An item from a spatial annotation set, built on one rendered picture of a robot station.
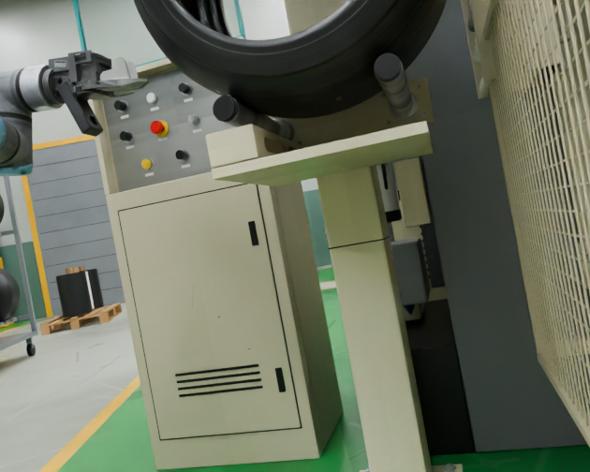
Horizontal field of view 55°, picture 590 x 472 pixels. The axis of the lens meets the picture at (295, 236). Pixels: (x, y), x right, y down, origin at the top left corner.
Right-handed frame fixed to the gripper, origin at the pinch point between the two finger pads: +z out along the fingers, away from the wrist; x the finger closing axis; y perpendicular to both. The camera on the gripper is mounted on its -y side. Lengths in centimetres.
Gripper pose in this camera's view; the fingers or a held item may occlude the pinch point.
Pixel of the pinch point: (142, 85)
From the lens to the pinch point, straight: 117.8
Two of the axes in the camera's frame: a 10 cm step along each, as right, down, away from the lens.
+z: 9.6, -0.5, -2.6
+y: -0.6, -10.0, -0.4
